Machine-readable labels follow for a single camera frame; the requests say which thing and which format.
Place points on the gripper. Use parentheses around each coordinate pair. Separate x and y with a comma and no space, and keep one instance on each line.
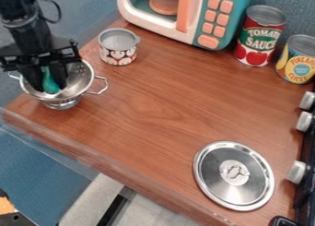
(39,59)

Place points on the toy stove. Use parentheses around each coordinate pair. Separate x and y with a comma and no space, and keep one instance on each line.
(305,149)

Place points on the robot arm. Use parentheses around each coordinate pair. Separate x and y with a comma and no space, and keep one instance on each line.
(24,23)

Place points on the blue toy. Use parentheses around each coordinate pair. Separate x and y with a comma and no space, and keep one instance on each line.
(49,82)

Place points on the tomato sauce can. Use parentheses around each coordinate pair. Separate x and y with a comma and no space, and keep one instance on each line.
(260,36)

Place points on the pineapple slices can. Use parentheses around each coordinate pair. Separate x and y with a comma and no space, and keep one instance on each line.
(297,59)

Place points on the toy microwave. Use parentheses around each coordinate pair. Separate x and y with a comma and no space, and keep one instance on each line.
(192,14)

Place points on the silver strainer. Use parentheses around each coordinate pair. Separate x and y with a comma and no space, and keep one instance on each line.
(76,82)

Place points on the small patterned can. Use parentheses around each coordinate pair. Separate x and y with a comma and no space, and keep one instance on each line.
(118,46)

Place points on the silver lid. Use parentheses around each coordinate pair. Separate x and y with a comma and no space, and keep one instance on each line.
(234,175)

